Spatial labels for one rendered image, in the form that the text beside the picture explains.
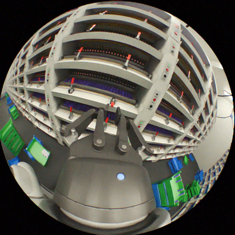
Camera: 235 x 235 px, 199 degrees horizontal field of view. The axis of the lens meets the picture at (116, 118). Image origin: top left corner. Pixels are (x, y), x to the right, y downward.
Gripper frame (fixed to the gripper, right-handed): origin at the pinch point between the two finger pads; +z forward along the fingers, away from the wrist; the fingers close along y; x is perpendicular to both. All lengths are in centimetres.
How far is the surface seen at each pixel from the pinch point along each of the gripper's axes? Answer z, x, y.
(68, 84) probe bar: 21.9, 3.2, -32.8
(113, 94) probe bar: 21.5, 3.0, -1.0
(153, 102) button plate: 14.9, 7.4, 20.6
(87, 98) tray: 16.9, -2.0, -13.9
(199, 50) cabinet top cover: 8, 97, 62
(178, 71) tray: 11.9, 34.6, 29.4
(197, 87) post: 23, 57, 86
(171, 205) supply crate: -43, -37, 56
